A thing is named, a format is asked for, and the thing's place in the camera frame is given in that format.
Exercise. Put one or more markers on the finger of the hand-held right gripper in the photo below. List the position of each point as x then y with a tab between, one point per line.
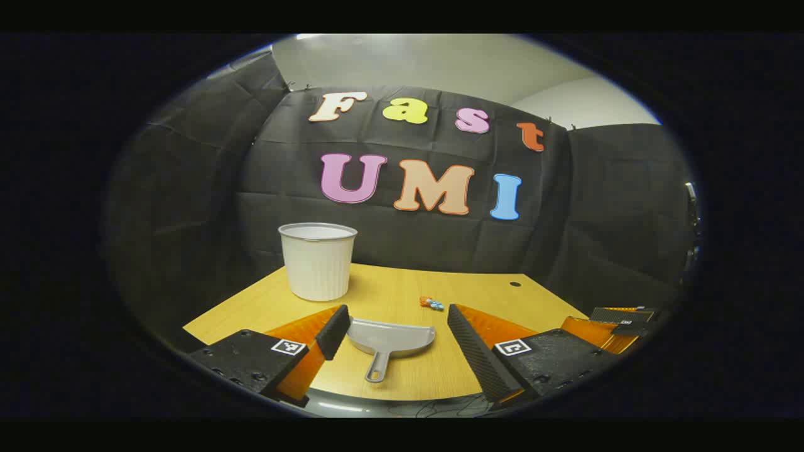
622	314
590	333

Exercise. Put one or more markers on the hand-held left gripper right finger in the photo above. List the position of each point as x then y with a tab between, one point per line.
477	351

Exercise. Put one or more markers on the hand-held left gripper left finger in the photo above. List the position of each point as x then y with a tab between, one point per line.
333	331

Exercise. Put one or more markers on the white garbage bin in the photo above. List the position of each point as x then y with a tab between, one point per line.
317	270

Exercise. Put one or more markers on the wooden desktop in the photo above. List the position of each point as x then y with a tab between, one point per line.
389	295

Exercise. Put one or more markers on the grey dustpan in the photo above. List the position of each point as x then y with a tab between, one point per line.
392	339

